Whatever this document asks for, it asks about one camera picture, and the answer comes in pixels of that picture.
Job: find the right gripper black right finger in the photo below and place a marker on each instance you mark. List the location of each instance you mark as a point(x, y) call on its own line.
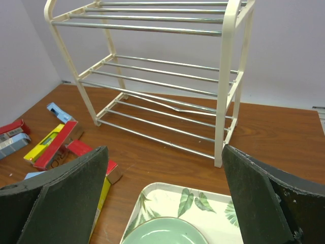
point(271, 205)

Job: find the green ceramic plate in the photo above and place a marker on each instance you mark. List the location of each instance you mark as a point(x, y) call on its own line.
point(165, 230)

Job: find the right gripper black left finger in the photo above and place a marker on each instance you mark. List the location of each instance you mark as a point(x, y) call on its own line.
point(57, 206)

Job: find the light blue toothpaste box far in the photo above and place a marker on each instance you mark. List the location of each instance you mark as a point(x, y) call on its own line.
point(59, 113)

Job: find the blue toothpaste box centre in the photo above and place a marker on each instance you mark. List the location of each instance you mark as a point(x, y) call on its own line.
point(33, 174)

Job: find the blue silver toothpaste box left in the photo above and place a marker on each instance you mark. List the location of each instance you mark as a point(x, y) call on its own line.
point(14, 144)

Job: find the leaf-pattern serving tray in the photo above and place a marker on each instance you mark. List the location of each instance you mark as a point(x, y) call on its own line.
point(212, 214)

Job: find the cream metal-rod shelf rack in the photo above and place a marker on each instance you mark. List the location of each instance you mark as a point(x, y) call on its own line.
point(168, 71)

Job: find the red toothpaste box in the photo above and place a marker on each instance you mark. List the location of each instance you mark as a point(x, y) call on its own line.
point(14, 128)
point(79, 148)
point(57, 151)

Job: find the yellow toothpaste box upright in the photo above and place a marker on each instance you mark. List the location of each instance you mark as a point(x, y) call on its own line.
point(39, 149)

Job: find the crumpled yellow toothpaste box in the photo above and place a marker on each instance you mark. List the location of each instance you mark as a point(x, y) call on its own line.
point(103, 196)

